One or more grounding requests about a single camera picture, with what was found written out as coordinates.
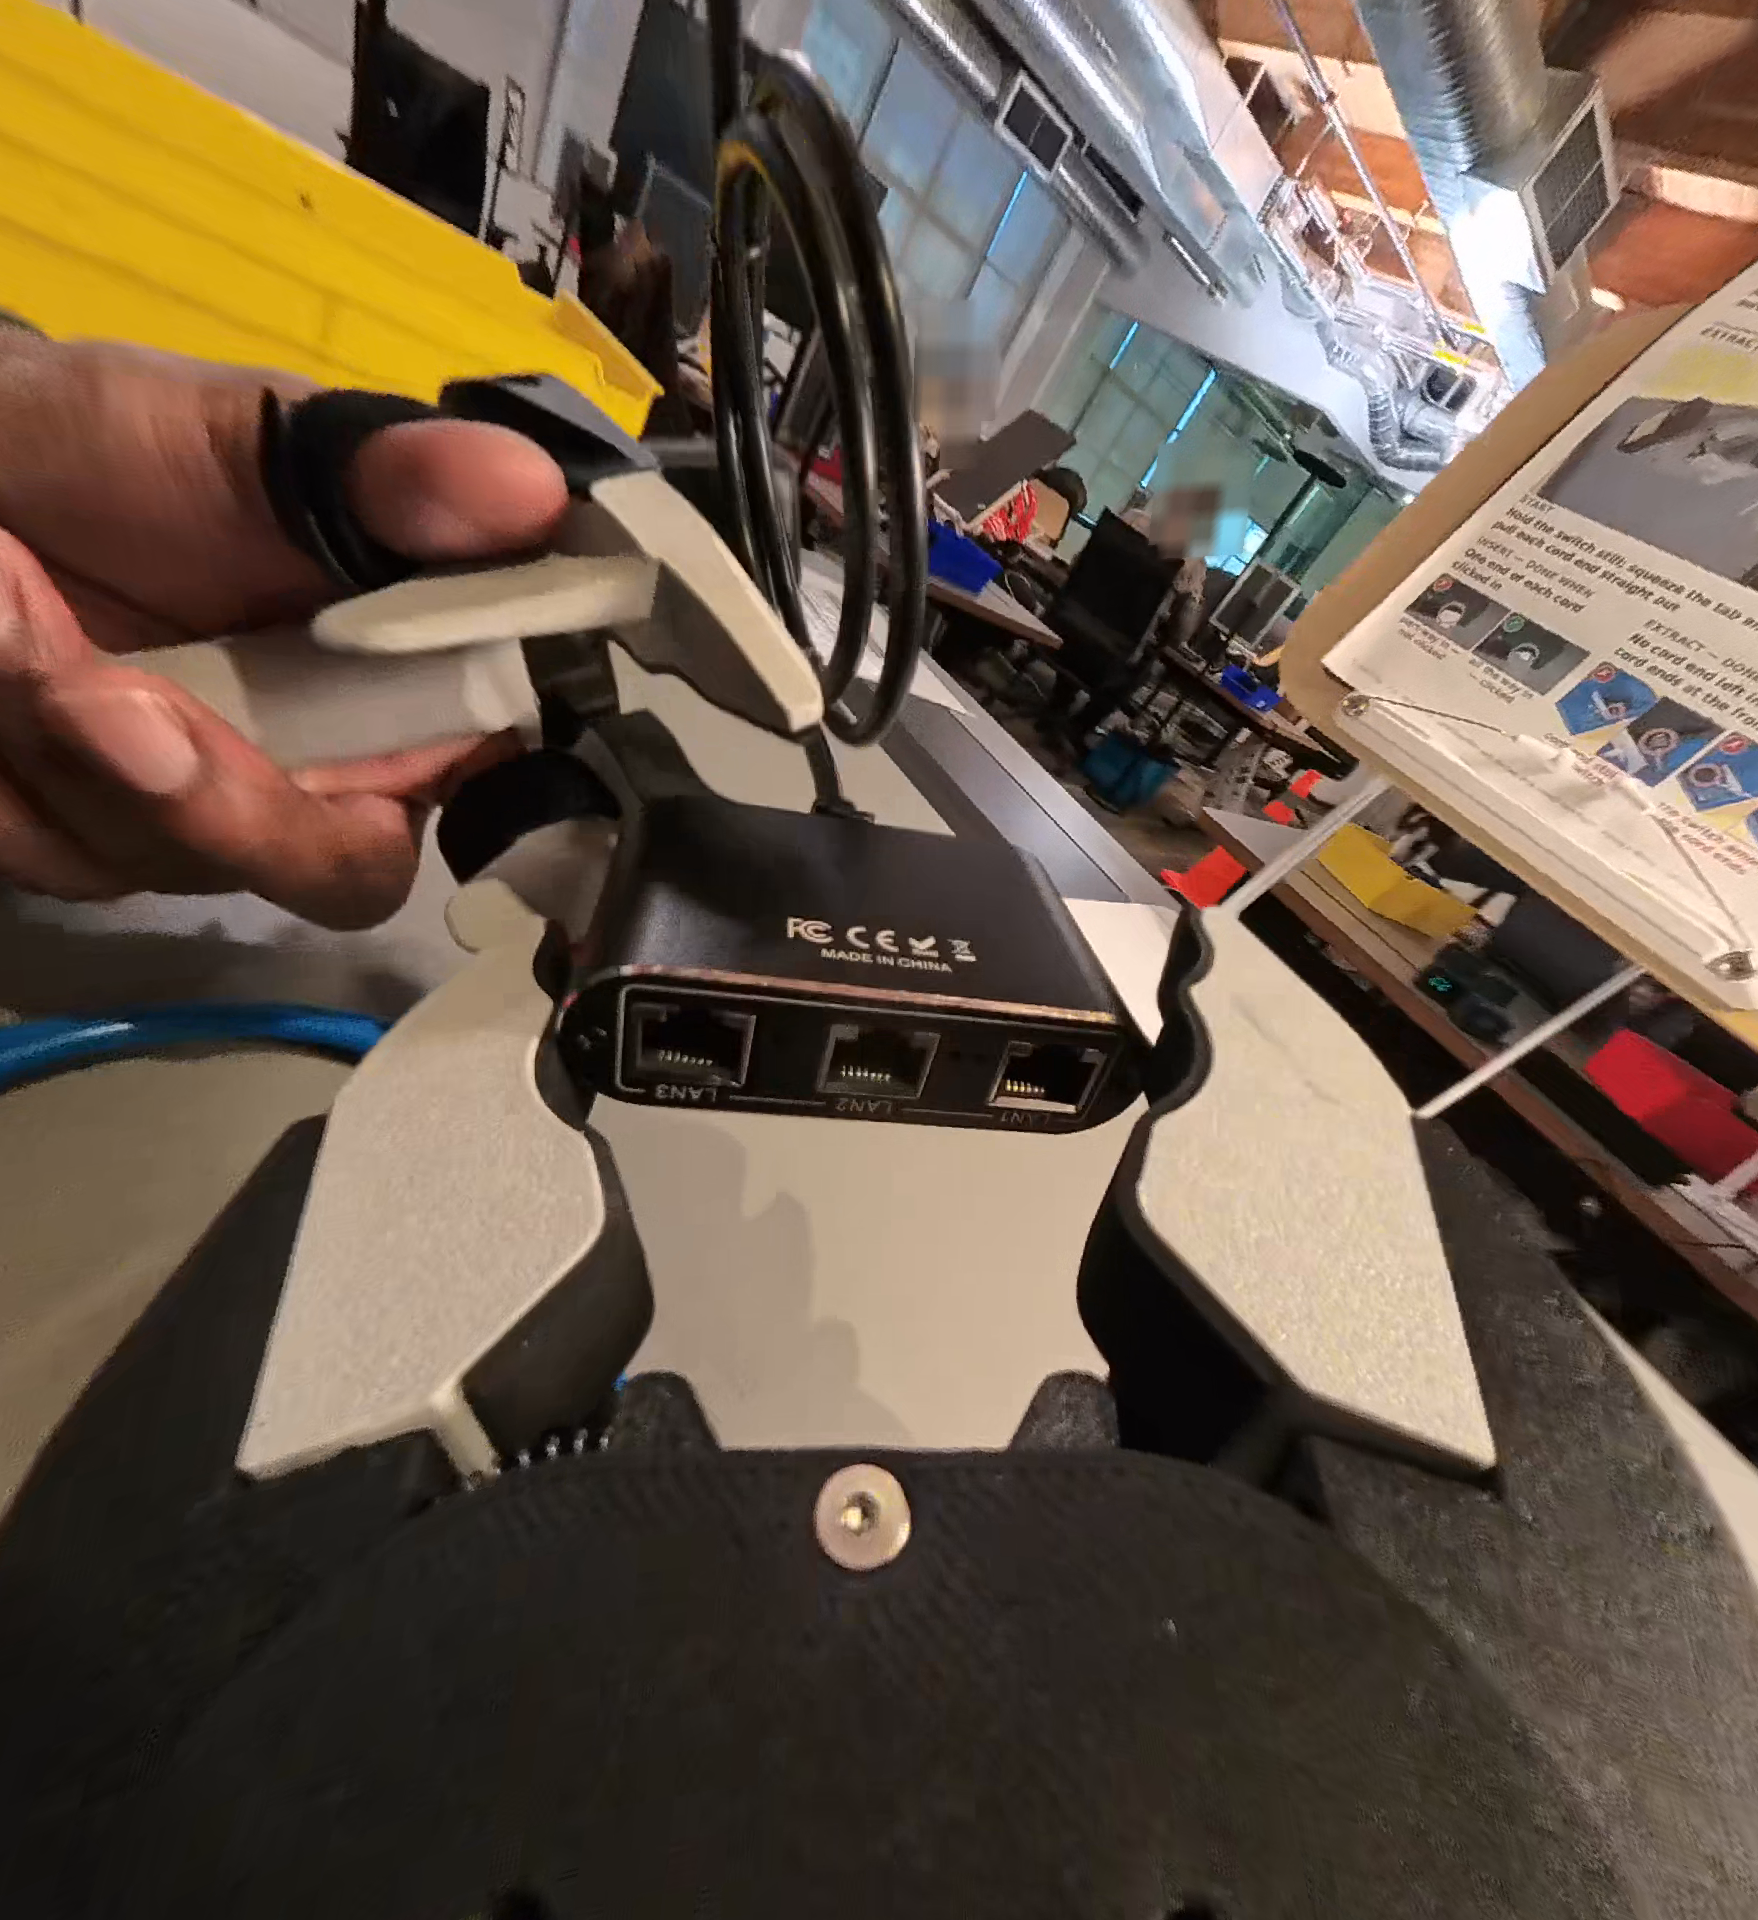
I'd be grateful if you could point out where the black ethernet cable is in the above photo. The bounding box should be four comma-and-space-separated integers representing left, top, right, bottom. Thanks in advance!
705, 0, 930, 827

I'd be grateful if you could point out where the blue ethernet cable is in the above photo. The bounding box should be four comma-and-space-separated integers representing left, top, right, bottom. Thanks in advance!
0, 1002, 401, 1136

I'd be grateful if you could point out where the instruction poster board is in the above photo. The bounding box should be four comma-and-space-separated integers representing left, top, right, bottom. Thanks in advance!
1283, 211, 1758, 1086

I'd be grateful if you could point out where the person's left hand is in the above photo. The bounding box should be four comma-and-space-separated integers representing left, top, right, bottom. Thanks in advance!
0, 313, 573, 932

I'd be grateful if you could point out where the red plastic crate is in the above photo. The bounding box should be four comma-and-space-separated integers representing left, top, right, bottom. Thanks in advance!
1578, 1021, 1758, 1193

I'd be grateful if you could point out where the black ethernet hub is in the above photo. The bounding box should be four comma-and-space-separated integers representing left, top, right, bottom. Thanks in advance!
540, 787, 1158, 1136

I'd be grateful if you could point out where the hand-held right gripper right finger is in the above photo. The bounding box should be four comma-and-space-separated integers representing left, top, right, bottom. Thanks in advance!
1072, 895, 1506, 1478

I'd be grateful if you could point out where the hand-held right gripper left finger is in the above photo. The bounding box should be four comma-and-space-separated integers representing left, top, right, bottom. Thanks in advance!
231, 895, 660, 1491

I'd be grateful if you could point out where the yellow storage bin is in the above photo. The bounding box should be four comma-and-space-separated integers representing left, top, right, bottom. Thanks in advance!
0, 0, 662, 438

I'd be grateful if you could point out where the black office chair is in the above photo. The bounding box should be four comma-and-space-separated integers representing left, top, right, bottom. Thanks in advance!
1037, 504, 1195, 746

